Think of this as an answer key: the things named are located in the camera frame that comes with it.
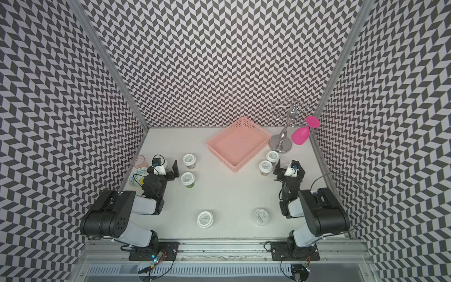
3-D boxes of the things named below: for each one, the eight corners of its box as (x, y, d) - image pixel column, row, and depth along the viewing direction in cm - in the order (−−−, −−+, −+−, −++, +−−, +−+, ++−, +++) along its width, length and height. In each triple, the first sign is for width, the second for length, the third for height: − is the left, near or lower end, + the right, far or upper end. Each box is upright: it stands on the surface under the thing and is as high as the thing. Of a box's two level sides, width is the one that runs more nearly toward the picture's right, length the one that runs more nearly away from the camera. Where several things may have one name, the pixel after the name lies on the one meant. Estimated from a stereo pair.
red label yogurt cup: (185, 171, 99) (181, 163, 93) (187, 161, 104) (184, 153, 97) (195, 171, 99) (193, 163, 93) (197, 161, 104) (195, 153, 97)
